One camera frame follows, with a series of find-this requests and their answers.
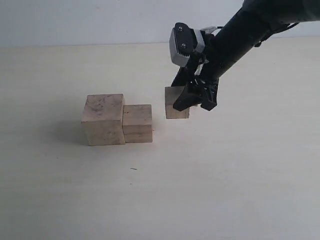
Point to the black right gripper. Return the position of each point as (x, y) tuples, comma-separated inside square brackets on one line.
[(245, 30)]

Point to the second largest wooden cube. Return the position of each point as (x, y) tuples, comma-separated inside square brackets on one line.
[(137, 123)]

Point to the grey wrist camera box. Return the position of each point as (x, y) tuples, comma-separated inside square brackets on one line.
[(184, 42)]

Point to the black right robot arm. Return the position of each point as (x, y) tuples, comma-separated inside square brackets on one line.
[(291, 12)]

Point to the third largest wooden cube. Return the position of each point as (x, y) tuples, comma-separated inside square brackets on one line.
[(171, 94)]

